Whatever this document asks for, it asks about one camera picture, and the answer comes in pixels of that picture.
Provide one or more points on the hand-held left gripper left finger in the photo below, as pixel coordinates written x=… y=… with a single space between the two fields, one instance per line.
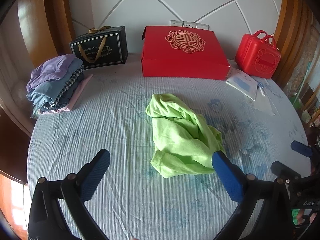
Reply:
x=96 y=172

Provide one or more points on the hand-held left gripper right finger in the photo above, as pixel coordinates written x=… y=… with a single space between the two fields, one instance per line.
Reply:
x=227 y=177

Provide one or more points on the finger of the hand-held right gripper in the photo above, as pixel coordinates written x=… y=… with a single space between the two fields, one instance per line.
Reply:
x=301 y=148
x=282 y=168

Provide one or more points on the lime green garment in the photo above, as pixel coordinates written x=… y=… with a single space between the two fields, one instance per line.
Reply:
x=180 y=140

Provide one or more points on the stack of folded clothes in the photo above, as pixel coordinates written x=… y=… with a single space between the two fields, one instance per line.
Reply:
x=47 y=91

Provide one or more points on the light blue striped bed sheet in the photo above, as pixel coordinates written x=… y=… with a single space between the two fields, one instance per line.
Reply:
x=105 y=125

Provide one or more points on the clear plastic sleeve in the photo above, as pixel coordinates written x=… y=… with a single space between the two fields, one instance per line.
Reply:
x=265 y=105

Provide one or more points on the white pen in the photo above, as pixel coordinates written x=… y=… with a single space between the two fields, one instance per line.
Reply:
x=261 y=90

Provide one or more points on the folded pink garment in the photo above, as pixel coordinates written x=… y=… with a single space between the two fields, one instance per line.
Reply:
x=82 y=90

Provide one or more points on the folded navy garment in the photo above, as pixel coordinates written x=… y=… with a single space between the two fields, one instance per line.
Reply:
x=75 y=85

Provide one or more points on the folded checked garment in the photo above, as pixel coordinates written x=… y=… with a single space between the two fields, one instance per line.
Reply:
x=68 y=83

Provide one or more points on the small red plastic suitcase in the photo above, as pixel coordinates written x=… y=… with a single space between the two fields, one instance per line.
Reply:
x=252 y=52

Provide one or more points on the folded purple garment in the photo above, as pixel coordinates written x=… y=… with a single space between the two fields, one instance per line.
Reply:
x=50 y=70

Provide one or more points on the red gift box gold emblem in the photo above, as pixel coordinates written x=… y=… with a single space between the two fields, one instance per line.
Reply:
x=185 y=60

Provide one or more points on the wooden headboard post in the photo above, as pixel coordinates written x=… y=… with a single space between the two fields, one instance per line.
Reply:
x=292 y=30
x=47 y=12

